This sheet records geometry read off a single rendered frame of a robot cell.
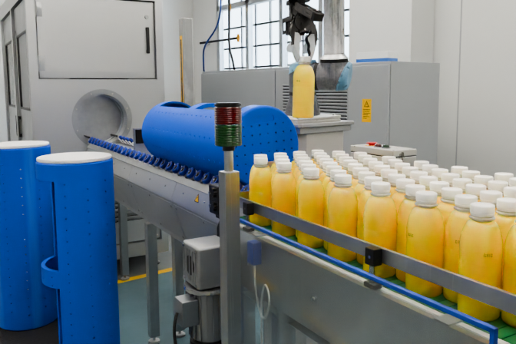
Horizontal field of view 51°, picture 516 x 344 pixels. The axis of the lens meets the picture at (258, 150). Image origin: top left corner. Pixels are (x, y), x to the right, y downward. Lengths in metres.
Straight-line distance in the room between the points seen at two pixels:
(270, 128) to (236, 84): 2.70
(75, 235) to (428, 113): 2.39
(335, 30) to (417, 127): 1.49
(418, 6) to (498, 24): 0.62
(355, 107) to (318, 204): 2.23
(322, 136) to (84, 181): 0.95
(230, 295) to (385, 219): 0.42
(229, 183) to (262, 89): 3.01
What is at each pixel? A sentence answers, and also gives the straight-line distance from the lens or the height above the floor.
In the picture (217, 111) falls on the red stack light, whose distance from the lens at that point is 1.23.
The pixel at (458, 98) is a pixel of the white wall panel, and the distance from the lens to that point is 4.56.
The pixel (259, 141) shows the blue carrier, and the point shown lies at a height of 1.11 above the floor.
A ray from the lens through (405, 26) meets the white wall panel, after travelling 4.51.
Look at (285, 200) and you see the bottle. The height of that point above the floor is 1.00.
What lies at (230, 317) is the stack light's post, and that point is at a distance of 1.34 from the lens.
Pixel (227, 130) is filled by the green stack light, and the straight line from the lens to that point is 1.22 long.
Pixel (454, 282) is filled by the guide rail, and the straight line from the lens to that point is 0.98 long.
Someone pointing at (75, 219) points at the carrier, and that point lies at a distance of 2.10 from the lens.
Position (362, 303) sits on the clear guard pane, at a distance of 1.07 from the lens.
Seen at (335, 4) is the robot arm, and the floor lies 1.62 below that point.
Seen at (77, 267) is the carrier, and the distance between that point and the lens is 2.15.
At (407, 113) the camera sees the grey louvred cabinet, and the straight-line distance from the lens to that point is 3.49.
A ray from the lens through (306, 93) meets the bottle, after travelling 1.69.
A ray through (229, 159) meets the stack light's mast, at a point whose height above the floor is 1.13.
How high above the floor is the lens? 1.29
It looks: 7 degrees down
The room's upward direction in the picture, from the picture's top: straight up
